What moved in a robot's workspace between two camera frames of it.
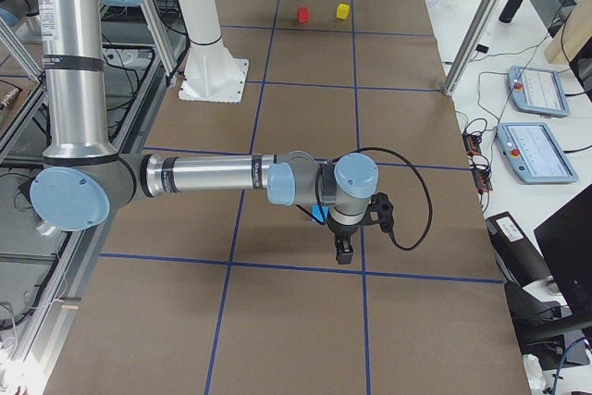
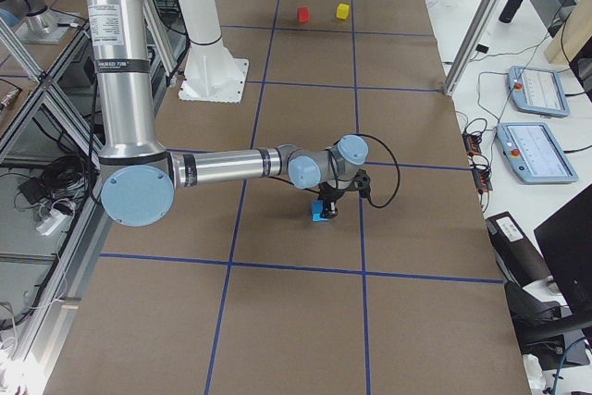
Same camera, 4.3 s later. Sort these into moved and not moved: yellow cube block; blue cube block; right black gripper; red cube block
Moved: right black gripper
Not moved: blue cube block; yellow cube block; red cube block
